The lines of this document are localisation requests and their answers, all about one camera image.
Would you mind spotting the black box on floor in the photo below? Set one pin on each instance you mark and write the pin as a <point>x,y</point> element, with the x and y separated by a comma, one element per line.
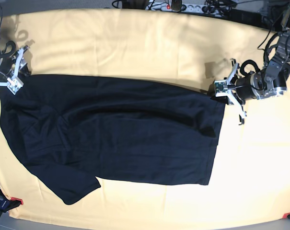
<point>245,17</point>

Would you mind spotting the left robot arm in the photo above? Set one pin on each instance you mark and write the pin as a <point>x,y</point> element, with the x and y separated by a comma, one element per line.
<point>276,58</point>

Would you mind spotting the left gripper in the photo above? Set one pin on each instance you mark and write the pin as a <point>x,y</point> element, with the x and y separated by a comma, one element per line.
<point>247,87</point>

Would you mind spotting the dark navy T-shirt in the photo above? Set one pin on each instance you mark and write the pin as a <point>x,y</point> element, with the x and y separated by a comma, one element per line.
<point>69,131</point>

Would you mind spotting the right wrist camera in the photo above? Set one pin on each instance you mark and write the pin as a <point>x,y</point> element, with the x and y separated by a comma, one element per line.
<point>14,84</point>

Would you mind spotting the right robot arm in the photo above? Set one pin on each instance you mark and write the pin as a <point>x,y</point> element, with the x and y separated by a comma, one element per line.
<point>12,64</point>

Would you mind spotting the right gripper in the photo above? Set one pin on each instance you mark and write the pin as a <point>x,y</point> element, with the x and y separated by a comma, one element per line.
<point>12,62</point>

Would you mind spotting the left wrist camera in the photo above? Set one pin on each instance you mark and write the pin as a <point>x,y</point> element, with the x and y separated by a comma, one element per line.
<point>221,88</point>

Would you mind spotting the white power strip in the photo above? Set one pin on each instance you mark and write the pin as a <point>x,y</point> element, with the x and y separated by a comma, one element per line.
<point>186,8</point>

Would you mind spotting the yellow table cloth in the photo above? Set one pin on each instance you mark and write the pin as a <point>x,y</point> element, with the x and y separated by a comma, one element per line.
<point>250,181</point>

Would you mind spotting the left red-black table clamp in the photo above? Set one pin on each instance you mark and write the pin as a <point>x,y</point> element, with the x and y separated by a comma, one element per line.
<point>8,204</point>

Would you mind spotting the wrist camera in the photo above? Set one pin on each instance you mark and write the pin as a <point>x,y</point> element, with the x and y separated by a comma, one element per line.
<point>14,84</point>
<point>221,88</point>

